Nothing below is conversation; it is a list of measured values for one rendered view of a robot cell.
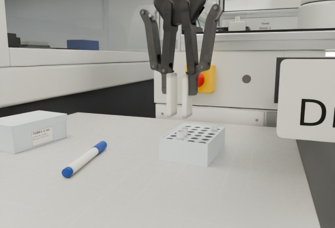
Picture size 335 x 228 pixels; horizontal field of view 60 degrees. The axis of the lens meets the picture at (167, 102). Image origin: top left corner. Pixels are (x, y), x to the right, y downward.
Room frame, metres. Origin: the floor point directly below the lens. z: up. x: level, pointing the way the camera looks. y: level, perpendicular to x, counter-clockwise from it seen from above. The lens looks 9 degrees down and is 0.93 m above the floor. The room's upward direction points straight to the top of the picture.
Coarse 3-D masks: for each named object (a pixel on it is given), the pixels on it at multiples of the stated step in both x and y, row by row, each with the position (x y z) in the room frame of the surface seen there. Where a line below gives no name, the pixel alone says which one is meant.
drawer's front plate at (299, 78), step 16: (288, 64) 0.39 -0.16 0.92; (304, 64) 0.39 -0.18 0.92; (320, 64) 0.38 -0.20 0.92; (288, 80) 0.39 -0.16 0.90; (304, 80) 0.39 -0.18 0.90; (320, 80) 0.38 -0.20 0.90; (288, 96) 0.39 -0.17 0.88; (304, 96) 0.39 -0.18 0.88; (320, 96) 0.38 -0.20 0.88; (288, 112) 0.39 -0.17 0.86; (320, 112) 0.38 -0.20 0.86; (288, 128) 0.39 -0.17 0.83; (304, 128) 0.39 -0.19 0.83; (320, 128) 0.38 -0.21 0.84
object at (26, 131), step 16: (32, 112) 0.62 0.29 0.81; (48, 112) 0.62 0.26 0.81; (0, 128) 0.51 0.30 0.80; (16, 128) 0.50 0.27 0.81; (32, 128) 0.53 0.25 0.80; (48, 128) 0.56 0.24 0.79; (64, 128) 0.60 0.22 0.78; (0, 144) 0.51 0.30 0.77; (16, 144) 0.50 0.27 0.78; (32, 144) 0.53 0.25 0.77
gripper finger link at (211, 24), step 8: (216, 8) 0.43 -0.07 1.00; (208, 16) 0.44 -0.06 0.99; (216, 16) 0.44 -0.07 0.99; (208, 24) 0.44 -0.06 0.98; (216, 24) 0.45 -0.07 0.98; (208, 32) 0.44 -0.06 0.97; (208, 40) 0.44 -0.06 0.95; (208, 48) 0.44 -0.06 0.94; (200, 56) 0.44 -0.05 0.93; (208, 56) 0.44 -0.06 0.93; (200, 64) 0.44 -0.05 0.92
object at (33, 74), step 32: (0, 0) 0.75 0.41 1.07; (0, 32) 0.75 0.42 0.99; (0, 64) 0.74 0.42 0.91; (32, 64) 0.84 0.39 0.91; (64, 64) 0.97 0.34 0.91; (96, 64) 1.15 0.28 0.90; (128, 64) 1.39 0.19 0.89; (0, 96) 0.73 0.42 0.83; (32, 96) 0.83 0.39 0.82; (64, 96) 0.99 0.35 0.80; (96, 96) 1.17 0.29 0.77; (128, 96) 1.43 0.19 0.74
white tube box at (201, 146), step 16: (176, 128) 0.53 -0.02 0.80; (192, 128) 0.54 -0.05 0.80; (208, 128) 0.55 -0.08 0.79; (224, 128) 0.54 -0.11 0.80; (160, 144) 0.46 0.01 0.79; (176, 144) 0.45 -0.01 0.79; (192, 144) 0.44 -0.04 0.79; (208, 144) 0.44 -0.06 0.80; (224, 144) 0.54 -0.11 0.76; (176, 160) 0.45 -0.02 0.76; (192, 160) 0.44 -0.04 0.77; (208, 160) 0.44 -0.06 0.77
